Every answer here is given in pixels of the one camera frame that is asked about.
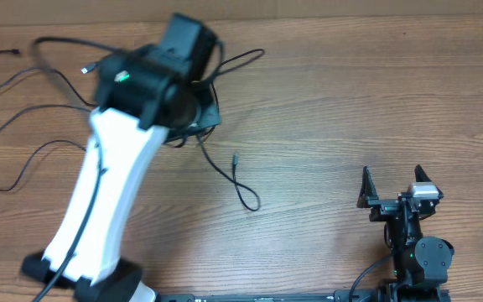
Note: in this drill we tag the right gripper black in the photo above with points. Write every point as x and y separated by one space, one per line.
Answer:
381 207

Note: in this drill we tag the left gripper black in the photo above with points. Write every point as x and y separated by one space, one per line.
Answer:
204 93

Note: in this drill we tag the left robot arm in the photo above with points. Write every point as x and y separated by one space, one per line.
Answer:
144 98

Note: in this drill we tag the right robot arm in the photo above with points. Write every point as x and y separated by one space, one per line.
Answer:
420 263

